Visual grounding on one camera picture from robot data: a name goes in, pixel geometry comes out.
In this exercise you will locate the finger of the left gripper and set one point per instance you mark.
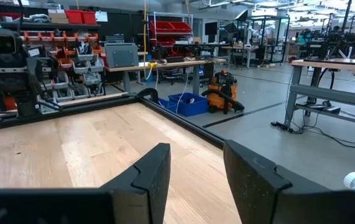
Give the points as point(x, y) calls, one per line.
point(33, 105)
point(22, 105)

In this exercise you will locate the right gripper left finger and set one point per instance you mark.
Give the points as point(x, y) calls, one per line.
point(71, 207)

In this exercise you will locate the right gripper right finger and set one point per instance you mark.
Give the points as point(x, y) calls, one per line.
point(289, 202)

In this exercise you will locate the shelf of small parts bins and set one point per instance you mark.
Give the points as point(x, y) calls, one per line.
point(71, 62)

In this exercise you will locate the black power strip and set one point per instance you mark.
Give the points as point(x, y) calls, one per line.
point(281, 127)

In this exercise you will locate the cardboard box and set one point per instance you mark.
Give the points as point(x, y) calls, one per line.
point(58, 18)

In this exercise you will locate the red storage bin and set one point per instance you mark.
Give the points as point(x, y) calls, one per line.
point(74, 17)
point(89, 18)

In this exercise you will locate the grey equipment case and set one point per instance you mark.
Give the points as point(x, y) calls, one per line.
point(121, 56)

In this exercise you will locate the white paper sign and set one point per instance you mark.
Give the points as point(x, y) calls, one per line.
point(101, 16)

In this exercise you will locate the grey-legged workbench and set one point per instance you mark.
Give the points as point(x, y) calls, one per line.
point(335, 95)

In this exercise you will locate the blue storage bin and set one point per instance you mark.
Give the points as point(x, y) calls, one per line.
point(164, 104)
point(196, 109)

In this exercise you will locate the orange shop vacuum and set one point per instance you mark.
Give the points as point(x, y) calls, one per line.
point(224, 77)

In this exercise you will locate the wooden workbench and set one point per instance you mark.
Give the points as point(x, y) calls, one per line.
point(171, 64)

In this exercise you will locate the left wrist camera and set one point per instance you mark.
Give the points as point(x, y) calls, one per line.
point(1, 43)

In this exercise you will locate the background robot cell frame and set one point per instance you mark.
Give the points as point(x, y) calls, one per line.
point(269, 40)

